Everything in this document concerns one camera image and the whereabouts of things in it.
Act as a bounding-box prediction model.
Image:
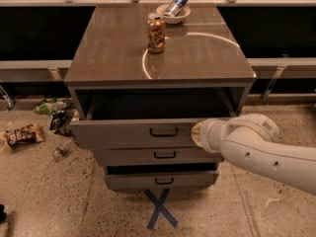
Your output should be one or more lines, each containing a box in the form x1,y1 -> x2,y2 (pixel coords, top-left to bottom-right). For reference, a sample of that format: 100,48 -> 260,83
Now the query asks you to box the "clear plastic bottle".
52,137 -> 73,161

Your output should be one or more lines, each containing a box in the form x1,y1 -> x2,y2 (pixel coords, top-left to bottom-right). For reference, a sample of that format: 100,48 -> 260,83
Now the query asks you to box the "blue tape cross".
143,189 -> 178,230

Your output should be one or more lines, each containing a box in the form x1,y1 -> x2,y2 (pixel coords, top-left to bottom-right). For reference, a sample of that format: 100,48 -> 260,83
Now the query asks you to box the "brown patterned soda can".
147,13 -> 165,53

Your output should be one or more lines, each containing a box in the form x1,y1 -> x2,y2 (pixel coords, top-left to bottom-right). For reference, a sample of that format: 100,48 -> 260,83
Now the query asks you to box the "grey drawer cabinet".
63,2 -> 257,190

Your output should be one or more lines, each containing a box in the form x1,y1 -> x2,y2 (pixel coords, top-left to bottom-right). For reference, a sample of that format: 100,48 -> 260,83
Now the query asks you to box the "blue silver energy can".
164,0 -> 188,17

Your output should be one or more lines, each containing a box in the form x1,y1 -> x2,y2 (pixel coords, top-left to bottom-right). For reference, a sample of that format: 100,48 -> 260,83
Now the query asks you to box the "grey drawer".
71,118 -> 203,150
94,147 -> 223,166
105,163 -> 219,190

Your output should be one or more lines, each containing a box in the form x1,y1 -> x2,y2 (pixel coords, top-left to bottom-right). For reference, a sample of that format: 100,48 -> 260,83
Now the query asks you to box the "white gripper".
191,118 -> 229,153

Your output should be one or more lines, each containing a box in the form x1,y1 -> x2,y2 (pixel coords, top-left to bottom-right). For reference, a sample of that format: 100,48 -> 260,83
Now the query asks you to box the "white bowl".
156,4 -> 191,25

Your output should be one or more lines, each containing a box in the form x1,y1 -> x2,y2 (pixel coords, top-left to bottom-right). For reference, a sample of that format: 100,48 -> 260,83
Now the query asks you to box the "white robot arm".
192,114 -> 316,195

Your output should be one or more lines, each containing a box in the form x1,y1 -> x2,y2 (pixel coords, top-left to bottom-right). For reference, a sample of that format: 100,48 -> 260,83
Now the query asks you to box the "grey middle drawer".
94,147 -> 223,166

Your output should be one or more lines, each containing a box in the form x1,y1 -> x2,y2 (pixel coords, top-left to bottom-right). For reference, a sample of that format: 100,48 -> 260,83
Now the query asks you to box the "brown snack bag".
0,122 -> 44,149

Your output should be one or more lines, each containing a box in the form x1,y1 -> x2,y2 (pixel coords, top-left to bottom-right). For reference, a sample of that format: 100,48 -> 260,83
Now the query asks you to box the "grey bottom drawer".
105,163 -> 219,190

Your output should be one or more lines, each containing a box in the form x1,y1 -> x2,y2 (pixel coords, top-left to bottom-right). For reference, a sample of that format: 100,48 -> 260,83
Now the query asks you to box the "grey top drawer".
71,118 -> 203,150

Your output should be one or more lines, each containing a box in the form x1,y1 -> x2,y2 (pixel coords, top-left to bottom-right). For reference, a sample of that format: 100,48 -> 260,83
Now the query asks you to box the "green snack bag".
35,99 -> 56,115

